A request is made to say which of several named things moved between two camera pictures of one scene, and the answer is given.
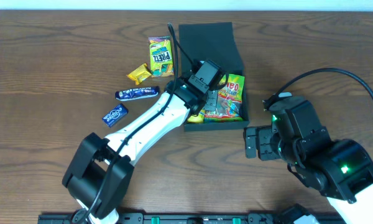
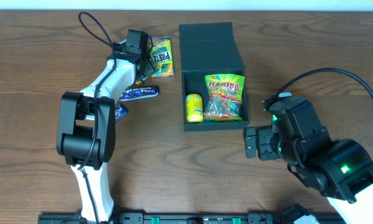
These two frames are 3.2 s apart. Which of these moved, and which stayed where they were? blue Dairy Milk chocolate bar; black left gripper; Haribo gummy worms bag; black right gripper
Moved: black left gripper
Stayed: Haribo gummy worms bag; black right gripper; blue Dairy Milk chocolate bar
